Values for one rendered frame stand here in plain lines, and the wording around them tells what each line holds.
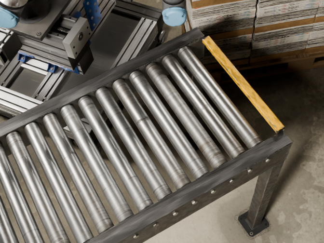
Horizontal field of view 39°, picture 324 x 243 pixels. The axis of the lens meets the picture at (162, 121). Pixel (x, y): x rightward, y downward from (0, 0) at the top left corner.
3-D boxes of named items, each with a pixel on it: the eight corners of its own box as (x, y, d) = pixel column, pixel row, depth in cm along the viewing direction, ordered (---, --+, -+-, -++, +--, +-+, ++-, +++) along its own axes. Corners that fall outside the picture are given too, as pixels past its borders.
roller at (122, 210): (74, 107, 156) (70, 99, 151) (138, 222, 134) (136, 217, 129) (60, 114, 155) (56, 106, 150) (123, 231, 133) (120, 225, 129)
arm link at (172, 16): (187, 8, 135) (187, 28, 143) (185, -18, 141) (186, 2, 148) (161, 10, 136) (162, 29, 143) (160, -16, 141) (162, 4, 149)
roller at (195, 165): (141, 72, 160) (137, 65, 156) (214, 178, 138) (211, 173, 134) (129, 80, 160) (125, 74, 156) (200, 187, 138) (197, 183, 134)
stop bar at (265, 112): (209, 38, 160) (209, 34, 158) (285, 129, 140) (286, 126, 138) (201, 42, 159) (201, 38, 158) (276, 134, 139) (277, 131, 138)
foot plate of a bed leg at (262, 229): (256, 201, 212) (256, 201, 211) (275, 227, 205) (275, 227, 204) (232, 216, 209) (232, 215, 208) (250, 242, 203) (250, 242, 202)
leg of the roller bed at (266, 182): (254, 213, 209) (276, 146, 150) (262, 223, 206) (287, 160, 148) (244, 219, 208) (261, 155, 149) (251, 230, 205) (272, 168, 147)
